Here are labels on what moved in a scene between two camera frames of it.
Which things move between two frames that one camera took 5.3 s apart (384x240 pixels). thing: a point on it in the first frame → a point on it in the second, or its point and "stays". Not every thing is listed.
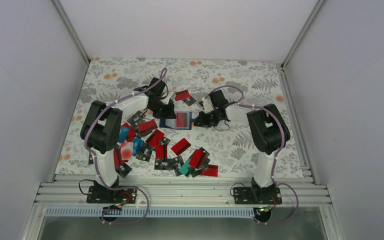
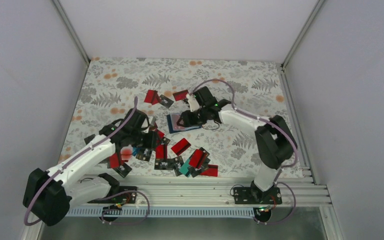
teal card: (184, 169) stays
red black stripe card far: (181, 95) stays
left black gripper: (169, 113) → (151, 141)
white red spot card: (126, 150) stays
